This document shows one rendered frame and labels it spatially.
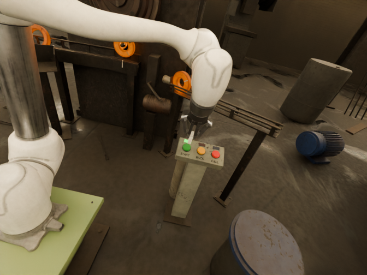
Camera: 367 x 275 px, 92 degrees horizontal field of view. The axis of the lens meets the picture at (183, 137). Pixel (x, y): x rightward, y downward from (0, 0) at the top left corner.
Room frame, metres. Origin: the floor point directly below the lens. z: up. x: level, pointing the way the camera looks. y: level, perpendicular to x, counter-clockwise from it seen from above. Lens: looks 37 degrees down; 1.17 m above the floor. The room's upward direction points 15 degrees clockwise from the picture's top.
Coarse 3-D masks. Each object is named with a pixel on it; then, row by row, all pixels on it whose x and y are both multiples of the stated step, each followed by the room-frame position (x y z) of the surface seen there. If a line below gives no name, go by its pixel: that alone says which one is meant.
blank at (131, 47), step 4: (116, 44) 1.38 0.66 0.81; (128, 44) 1.38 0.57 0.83; (132, 44) 1.38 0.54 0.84; (116, 48) 1.38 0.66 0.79; (120, 48) 1.38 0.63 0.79; (128, 48) 1.38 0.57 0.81; (132, 48) 1.38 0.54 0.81; (120, 52) 1.38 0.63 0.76; (124, 52) 1.38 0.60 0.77; (128, 52) 1.38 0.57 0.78; (132, 52) 1.38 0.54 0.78; (124, 56) 1.38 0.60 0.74; (128, 56) 1.38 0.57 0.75
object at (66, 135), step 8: (40, 48) 1.22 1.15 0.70; (48, 48) 1.25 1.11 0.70; (40, 56) 1.21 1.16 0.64; (48, 56) 1.24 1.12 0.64; (56, 56) 1.25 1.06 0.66; (40, 64) 1.16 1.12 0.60; (48, 64) 1.19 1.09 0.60; (56, 64) 1.11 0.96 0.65; (40, 72) 1.05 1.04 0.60; (40, 80) 1.10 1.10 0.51; (48, 80) 1.14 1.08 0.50; (48, 88) 1.12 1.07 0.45; (48, 96) 1.11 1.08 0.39; (48, 104) 1.10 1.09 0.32; (48, 112) 1.09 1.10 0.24; (56, 112) 1.13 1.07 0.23; (56, 120) 1.11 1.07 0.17; (56, 128) 1.10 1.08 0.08; (64, 128) 1.21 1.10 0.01; (64, 136) 1.11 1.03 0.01
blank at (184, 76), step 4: (176, 72) 1.27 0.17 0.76; (180, 72) 1.25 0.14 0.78; (184, 72) 1.25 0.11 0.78; (176, 76) 1.26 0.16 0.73; (180, 76) 1.24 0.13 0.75; (184, 76) 1.23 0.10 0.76; (188, 76) 1.23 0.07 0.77; (176, 80) 1.26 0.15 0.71; (184, 80) 1.22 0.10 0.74; (188, 80) 1.21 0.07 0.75; (176, 84) 1.26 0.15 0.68; (184, 84) 1.22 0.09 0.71; (188, 84) 1.20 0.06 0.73; (188, 88) 1.21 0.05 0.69; (180, 92) 1.23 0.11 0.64
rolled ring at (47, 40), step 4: (32, 28) 1.40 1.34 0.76; (36, 28) 1.40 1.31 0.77; (40, 28) 1.40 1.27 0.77; (44, 28) 1.43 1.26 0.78; (32, 32) 1.41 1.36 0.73; (44, 32) 1.40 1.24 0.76; (44, 36) 1.39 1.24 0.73; (48, 36) 1.40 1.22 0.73; (44, 40) 1.38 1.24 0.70; (48, 40) 1.39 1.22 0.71; (44, 44) 1.37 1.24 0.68; (48, 44) 1.38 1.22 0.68
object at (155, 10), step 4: (92, 0) 1.35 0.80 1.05; (156, 0) 1.37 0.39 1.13; (92, 4) 1.35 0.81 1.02; (156, 4) 1.37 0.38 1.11; (152, 8) 1.37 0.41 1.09; (156, 8) 1.37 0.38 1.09; (152, 12) 1.37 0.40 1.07; (156, 12) 1.37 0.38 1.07; (152, 16) 1.37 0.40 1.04; (156, 16) 1.43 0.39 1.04
